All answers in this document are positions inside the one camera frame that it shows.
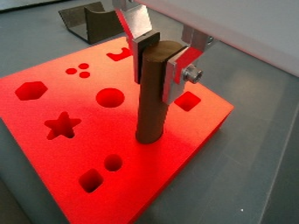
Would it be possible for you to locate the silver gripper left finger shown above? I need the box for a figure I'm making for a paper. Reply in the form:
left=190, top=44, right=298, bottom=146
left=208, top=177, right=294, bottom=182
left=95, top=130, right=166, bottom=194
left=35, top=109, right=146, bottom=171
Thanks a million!
left=113, top=0, right=161, bottom=83

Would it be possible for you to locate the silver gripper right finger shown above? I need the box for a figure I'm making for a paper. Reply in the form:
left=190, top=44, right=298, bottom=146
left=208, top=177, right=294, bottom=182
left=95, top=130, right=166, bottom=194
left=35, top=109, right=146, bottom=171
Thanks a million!
left=164, top=24, right=216, bottom=104

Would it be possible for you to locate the dark brown oval peg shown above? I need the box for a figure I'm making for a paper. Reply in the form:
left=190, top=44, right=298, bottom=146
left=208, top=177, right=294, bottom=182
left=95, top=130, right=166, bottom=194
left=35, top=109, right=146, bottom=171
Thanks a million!
left=135, top=40, right=184, bottom=144

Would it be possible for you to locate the black curved peg holder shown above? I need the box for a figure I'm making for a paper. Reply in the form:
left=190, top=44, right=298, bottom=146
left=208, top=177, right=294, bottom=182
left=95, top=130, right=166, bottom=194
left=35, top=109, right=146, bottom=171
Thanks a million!
left=59, top=2, right=125, bottom=45

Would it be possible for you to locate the red shape-sorter block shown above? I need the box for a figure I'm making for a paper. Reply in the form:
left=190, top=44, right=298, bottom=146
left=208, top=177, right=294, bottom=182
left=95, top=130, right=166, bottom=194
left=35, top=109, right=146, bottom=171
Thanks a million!
left=0, top=38, right=234, bottom=224

